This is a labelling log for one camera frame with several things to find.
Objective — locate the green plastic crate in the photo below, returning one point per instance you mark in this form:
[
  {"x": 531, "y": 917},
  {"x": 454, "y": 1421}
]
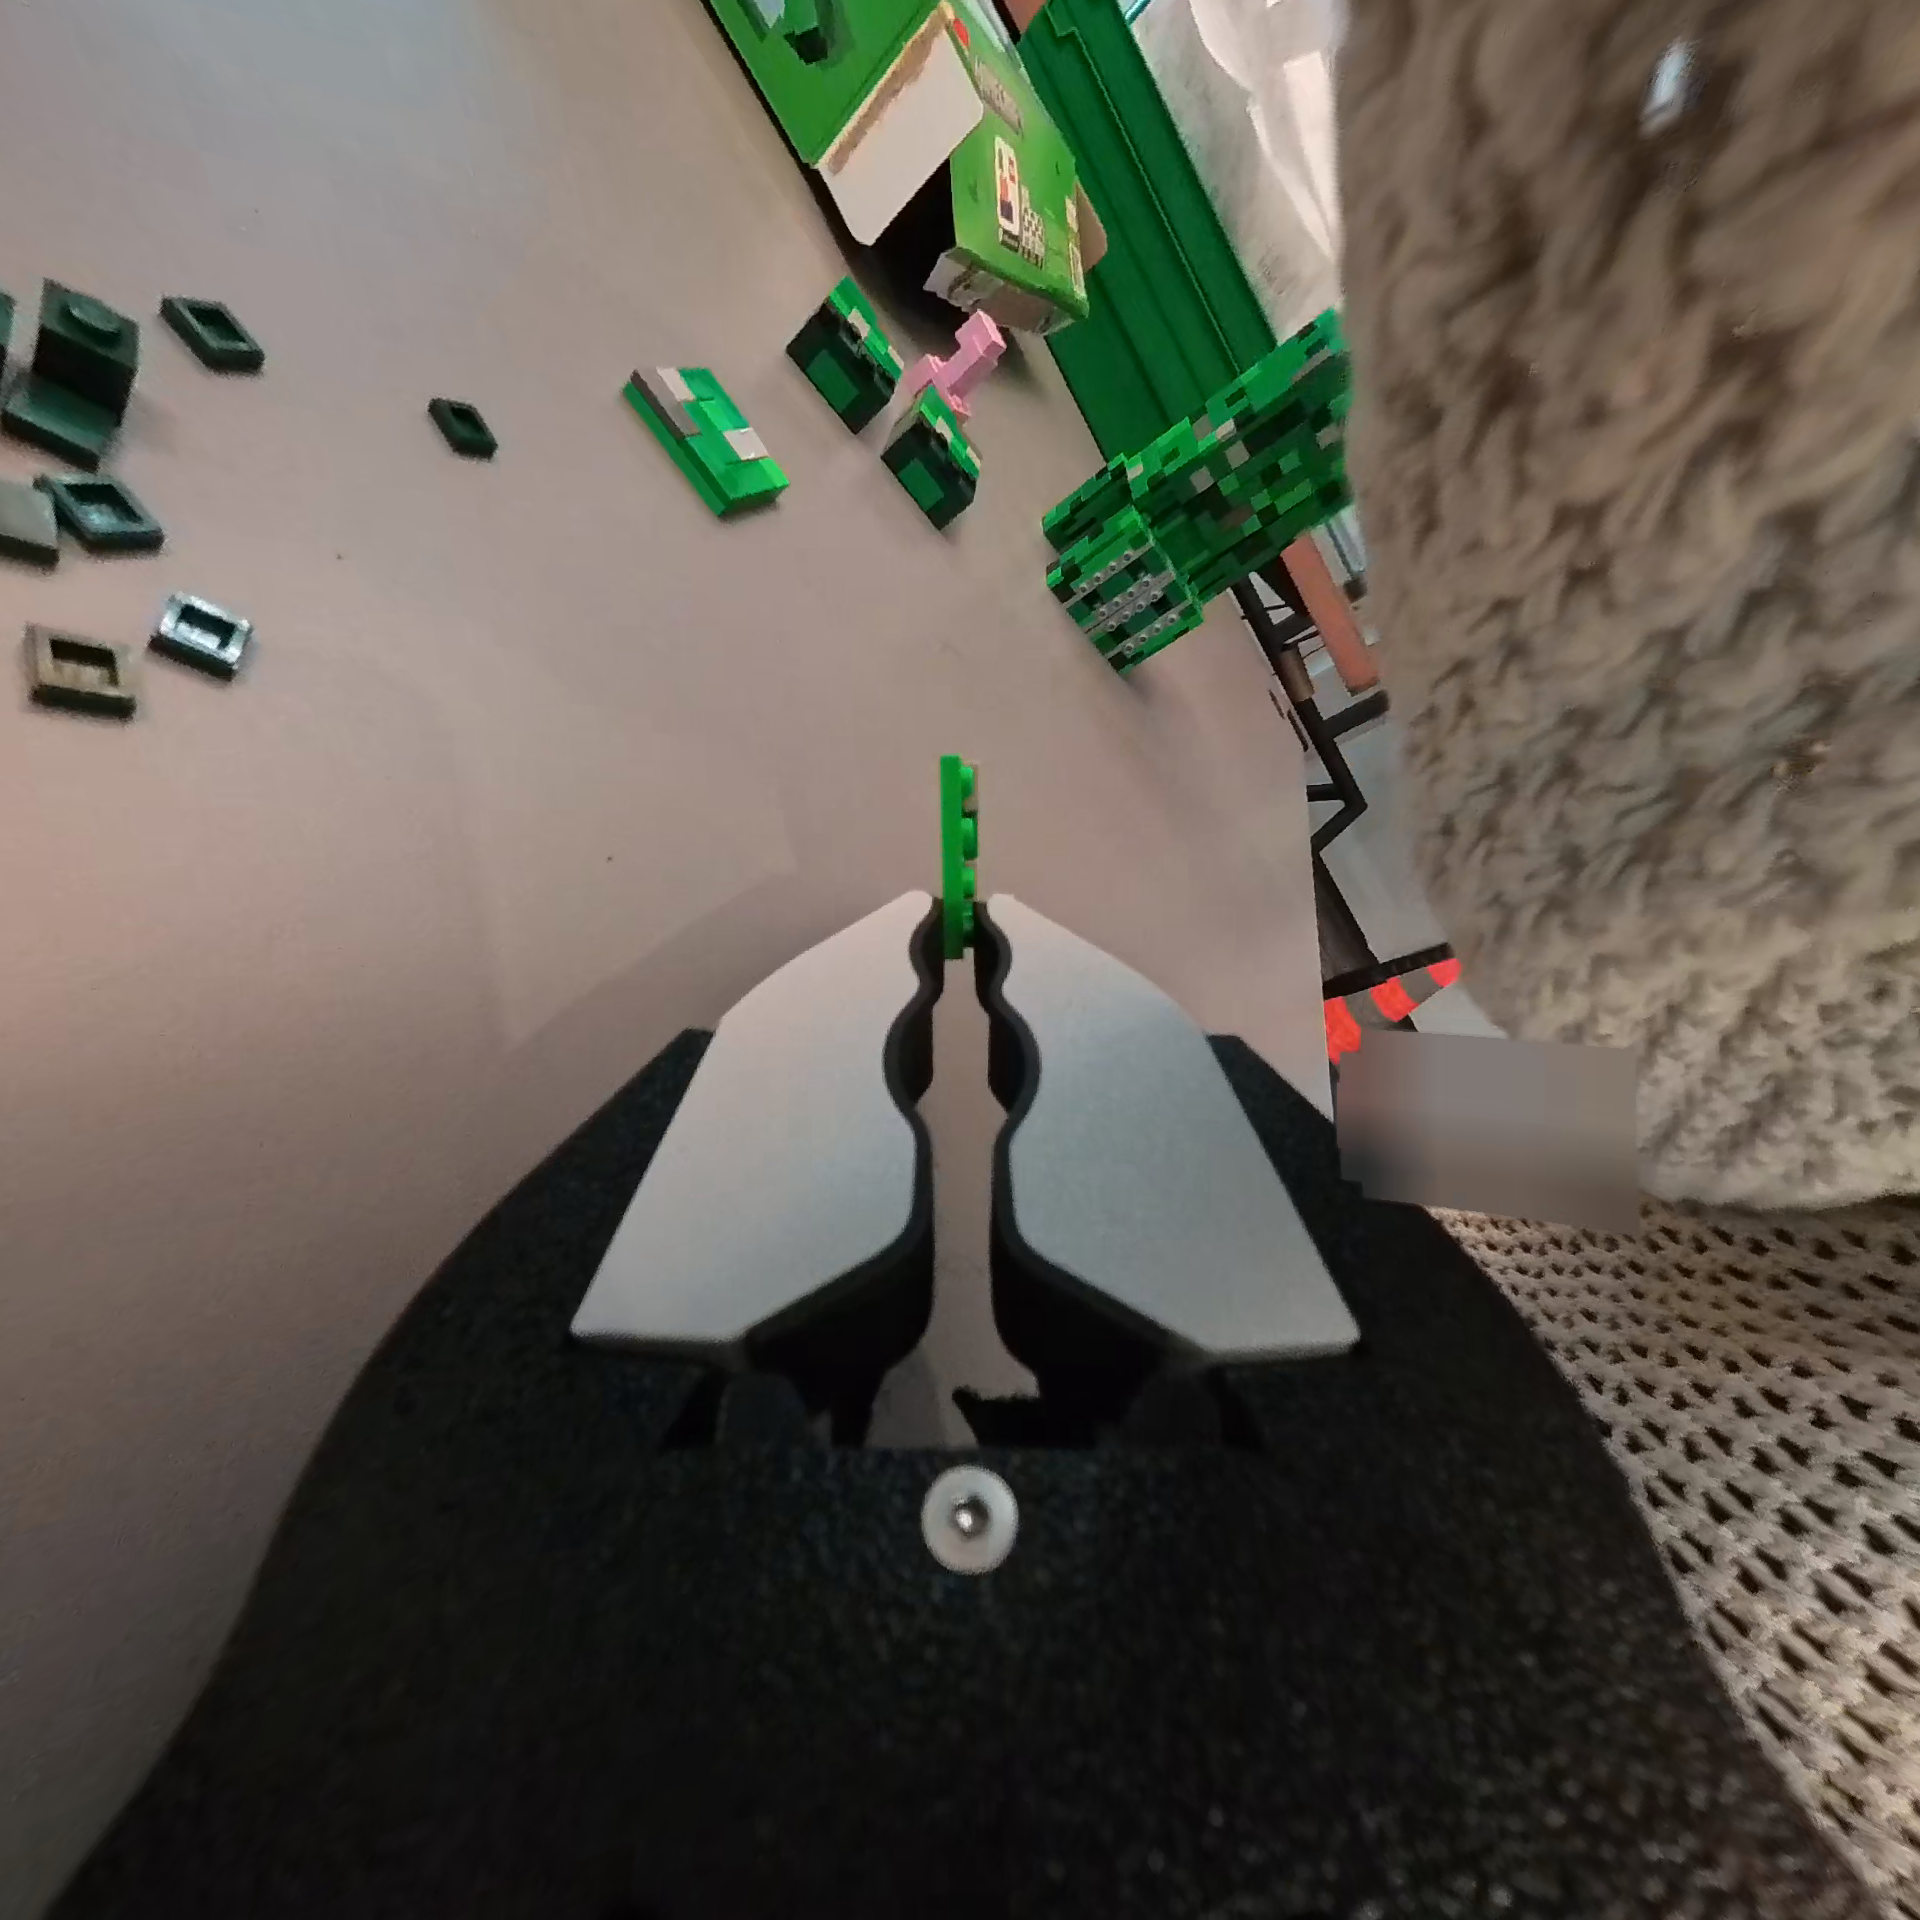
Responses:
[{"x": 1154, "y": 225}]

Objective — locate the person's right forearm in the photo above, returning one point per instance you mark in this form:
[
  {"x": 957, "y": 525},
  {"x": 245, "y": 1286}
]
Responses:
[{"x": 1620, "y": 525}]

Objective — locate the pink lego pig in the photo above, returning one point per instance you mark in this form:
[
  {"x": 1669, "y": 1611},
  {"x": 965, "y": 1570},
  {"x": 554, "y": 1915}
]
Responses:
[{"x": 960, "y": 360}]

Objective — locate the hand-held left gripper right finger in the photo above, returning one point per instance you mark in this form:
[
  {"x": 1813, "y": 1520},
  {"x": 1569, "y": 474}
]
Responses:
[{"x": 1170, "y": 1185}]

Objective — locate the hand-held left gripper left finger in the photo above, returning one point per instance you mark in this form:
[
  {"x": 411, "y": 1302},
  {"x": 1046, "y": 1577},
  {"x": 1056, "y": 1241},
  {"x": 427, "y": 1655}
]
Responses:
[{"x": 780, "y": 1171}]

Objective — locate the pile of dark green lego pieces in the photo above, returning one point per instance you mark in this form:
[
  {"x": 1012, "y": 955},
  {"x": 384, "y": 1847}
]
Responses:
[{"x": 83, "y": 360}]

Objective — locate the green lego creeper model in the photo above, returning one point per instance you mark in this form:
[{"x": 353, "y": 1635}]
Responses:
[{"x": 1201, "y": 495}]

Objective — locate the tiled green lego panel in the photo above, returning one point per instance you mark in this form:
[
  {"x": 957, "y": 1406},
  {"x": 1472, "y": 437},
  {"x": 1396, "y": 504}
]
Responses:
[{"x": 705, "y": 442}]

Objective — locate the crumpled white paper bag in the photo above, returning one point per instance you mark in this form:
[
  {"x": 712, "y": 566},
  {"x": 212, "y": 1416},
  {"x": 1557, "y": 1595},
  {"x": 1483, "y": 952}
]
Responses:
[{"x": 1259, "y": 119}]

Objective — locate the green lego box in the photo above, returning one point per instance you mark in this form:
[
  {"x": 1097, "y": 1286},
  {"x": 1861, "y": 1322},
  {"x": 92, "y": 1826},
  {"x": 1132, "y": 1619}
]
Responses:
[{"x": 838, "y": 77}]

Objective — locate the person's left arm, knit sleeve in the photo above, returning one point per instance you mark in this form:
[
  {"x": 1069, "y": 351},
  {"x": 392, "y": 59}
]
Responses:
[{"x": 1770, "y": 1424}]

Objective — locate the dark green lego cube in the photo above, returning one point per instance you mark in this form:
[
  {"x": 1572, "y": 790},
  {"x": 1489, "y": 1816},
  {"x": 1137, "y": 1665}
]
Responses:
[
  {"x": 931, "y": 465},
  {"x": 844, "y": 360}
]

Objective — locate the bright green lego base plate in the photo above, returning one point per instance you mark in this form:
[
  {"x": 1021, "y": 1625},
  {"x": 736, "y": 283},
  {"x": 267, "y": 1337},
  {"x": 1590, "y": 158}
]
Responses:
[{"x": 956, "y": 840}]

